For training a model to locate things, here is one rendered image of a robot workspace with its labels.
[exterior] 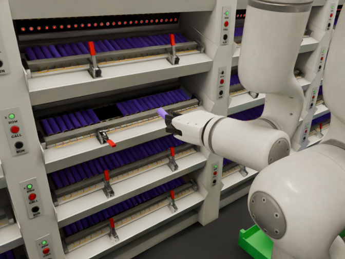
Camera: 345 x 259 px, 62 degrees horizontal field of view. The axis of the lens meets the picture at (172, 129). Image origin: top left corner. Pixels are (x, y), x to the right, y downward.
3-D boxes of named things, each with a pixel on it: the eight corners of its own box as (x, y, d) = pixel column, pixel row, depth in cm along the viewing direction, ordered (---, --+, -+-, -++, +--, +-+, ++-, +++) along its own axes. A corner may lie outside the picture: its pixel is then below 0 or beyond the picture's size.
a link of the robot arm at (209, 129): (240, 113, 63) (230, 110, 65) (210, 123, 58) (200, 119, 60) (240, 148, 65) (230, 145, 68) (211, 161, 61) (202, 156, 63)
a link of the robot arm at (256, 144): (241, 111, 63) (209, 125, 58) (296, 124, 52) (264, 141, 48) (243, 146, 66) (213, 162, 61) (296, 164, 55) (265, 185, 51)
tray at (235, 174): (292, 156, 168) (305, 141, 159) (217, 196, 135) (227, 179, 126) (267, 133, 178) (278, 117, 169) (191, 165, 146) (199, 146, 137)
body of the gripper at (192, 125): (234, 113, 65) (201, 105, 74) (199, 124, 59) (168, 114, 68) (234, 144, 67) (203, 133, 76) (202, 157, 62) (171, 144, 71)
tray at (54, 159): (206, 122, 113) (214, 103, 107) (45, 174, 81) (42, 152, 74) (177, 91, 123) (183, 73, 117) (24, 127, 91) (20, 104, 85)
